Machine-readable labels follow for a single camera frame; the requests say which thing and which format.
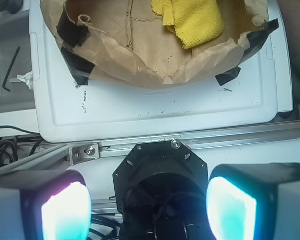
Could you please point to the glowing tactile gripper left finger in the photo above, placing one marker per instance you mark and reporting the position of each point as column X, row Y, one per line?
column 44, row 205

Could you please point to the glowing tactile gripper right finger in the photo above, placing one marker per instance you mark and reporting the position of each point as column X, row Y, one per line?
column 254, row 201

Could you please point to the yellow microfiber cloth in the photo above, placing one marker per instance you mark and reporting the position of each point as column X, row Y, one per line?
column 194, row 22

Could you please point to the white plastic bin lid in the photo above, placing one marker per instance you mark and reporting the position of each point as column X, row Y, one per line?
column 103, row 110

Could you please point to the crumpled white tissue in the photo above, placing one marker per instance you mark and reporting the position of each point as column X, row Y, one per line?
column 27, row 79

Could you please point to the black tape piece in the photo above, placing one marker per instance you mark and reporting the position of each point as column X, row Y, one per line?
column 72, row 34
column 79, row 67
column 257, row 39
column 228, row 76

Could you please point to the grey plastic tray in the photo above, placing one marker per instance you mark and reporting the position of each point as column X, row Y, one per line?
column 12, row 35

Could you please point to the black hex key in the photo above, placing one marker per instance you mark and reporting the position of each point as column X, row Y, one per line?
column 10, row 69

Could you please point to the black tape piece upper right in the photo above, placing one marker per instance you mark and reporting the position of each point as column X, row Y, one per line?
column 257, row 39

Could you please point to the black tape piece inner left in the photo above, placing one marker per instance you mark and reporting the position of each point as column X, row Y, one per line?
column 72, row 34

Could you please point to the brown paper bag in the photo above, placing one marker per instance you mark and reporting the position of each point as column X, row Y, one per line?
column 129, row 44

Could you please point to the aluminium extrusion rail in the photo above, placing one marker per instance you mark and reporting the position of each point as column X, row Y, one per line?
column 277, row 142

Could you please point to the metal corner bracket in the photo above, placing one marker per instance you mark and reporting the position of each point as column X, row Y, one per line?
column 84, row 152

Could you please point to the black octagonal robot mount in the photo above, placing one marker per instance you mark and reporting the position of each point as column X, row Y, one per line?
column 160, row 191

